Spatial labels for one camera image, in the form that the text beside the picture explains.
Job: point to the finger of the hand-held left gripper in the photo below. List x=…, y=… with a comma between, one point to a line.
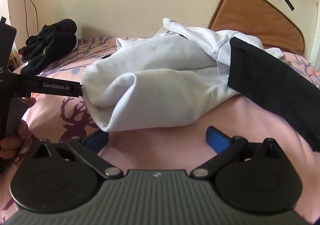
x=53, y=86

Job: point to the brown cushion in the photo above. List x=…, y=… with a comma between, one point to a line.
x=255, y=22

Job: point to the white window frame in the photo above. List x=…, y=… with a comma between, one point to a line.
x=315, y=34

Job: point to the pink printed bed sheet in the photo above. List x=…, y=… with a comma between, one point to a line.
x=160, y=144

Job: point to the white garment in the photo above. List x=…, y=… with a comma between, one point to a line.
x=155, y=77

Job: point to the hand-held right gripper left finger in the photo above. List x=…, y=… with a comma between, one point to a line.
x=96, y=140

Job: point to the person's left hand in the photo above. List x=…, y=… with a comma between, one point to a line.
x=12, y=146

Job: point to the black cloth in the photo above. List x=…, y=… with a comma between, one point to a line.
x=277, y=84

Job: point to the pile of black clothes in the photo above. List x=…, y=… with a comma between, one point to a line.
x=48, y=44

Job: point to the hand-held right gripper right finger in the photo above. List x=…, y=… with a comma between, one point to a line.
x=217, y=139

